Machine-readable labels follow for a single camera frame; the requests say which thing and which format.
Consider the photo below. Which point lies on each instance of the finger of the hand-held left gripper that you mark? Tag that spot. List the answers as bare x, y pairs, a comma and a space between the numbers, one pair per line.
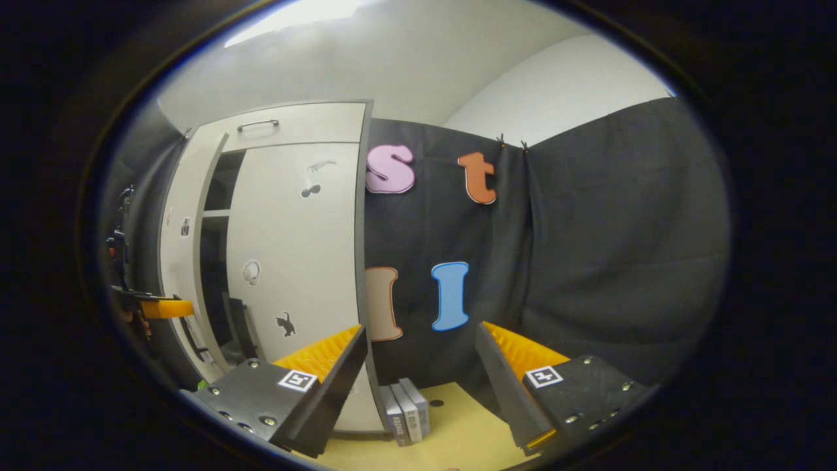
167, 308

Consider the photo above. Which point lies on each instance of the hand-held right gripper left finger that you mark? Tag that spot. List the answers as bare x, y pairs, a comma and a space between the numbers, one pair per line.
333, 392

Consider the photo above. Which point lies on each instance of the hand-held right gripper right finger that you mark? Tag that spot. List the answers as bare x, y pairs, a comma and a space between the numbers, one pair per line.
507, 392

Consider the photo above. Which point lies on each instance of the white cabinet door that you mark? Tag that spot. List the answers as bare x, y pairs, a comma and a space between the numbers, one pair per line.
294, 248
180, 275

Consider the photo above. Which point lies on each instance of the white shoe cabinet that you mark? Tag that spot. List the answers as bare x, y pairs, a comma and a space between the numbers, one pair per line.
294, 124

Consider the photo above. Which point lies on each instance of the white cabinet drawer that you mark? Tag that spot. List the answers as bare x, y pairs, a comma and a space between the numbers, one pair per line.
307, 124

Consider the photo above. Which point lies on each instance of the grey book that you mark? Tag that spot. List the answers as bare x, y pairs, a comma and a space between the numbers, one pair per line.
410, 412
394, 418
422, 402

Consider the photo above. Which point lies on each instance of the black backdrop cloth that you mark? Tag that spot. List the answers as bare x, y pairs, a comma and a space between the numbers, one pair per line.
621, 229

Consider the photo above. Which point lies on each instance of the black cloth clip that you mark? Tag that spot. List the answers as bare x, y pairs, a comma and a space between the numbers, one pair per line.
501, 139
524, 144

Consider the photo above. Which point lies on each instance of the ceiling light panel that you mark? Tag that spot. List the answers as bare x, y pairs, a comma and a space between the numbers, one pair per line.
288, 19

